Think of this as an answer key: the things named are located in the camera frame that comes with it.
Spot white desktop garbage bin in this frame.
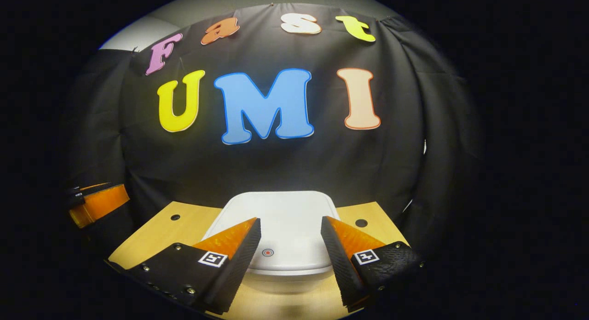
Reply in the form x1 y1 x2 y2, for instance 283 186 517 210
201 190 341 294

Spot wooden desktop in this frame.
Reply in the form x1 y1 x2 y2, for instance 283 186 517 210
107 200 410 320

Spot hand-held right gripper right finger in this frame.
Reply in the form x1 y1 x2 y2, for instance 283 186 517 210
321 215 426 313

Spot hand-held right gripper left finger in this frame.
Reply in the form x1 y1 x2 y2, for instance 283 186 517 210
110 217 262 315

